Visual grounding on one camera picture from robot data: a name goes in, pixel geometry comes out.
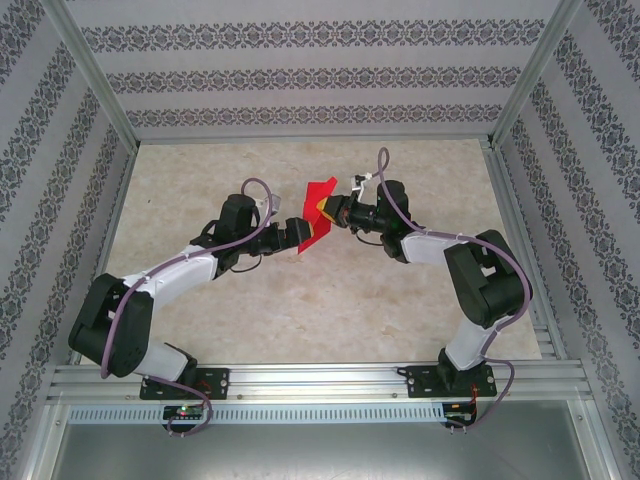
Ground aluminium mounting rail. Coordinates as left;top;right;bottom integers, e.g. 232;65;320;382
47;363;594;404

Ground red cloth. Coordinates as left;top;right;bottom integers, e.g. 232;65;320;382
297;176;339;256

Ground aluminium table side rail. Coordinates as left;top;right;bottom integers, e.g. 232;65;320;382
69;147;139;366
482;139;569;361

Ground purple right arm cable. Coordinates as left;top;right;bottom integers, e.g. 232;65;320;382
374;147;534;436

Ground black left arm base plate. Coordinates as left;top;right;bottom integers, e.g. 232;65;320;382
139;367;231;401

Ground thin black left gripper cable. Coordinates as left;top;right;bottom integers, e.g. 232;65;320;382
227;254;264;275

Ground slotted grey cable duct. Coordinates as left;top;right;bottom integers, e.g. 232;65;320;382
67;403;446;425

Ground short aluminium frame post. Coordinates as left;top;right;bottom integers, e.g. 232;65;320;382
569;399;619;480
14;402;69;480

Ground aluminium frame cross beam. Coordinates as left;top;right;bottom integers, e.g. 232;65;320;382
134;132;496;147

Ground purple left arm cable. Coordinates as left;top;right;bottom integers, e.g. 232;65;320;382
99;178;275;440

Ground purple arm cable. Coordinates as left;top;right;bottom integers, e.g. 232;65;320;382
374;147;534;436
99;178;275;440

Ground grey metal sheet panel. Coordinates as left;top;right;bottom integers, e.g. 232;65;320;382
49;423;594;480

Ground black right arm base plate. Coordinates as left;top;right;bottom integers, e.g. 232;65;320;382
407;364;499;400

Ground circuit board with green light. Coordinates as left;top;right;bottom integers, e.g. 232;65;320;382
163;405;207;420

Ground small black circuit board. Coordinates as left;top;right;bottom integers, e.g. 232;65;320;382
446;402;476;426

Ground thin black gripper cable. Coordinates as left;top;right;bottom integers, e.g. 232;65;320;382
227;254;264;275
349;227;384;249

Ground thin black right gripper cable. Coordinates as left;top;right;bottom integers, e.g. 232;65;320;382
349;227;384;249

